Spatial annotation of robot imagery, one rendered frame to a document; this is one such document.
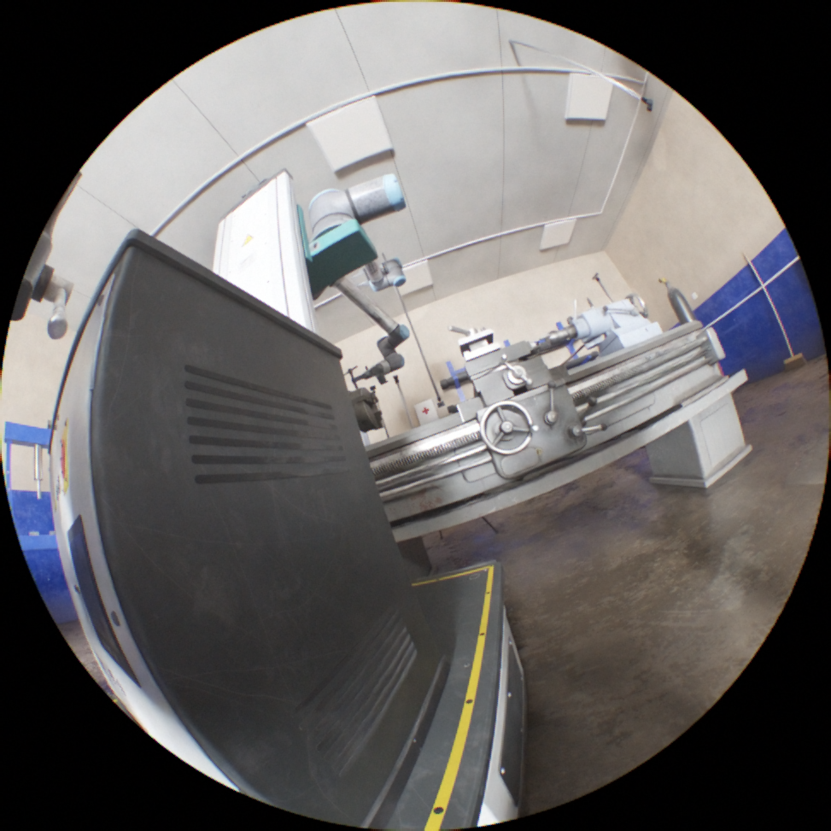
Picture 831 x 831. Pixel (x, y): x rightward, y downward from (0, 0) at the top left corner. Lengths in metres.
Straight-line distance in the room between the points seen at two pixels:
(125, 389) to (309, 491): 0.18
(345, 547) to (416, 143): 3.18
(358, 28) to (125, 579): 2.87
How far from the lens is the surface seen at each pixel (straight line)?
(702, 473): 1.81
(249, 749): 0.22
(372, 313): 1.70
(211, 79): 2.84
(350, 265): 0.98
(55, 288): 0.49
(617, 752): 0.70
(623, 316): 1.90
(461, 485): 1.33
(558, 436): 1.21
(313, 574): 0.25
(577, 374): 1.45
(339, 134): 2.95
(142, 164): 3.15
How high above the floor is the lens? 0.62
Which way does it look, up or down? 12 degrees up
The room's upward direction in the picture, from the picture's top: 19 degrees counter-clockwise
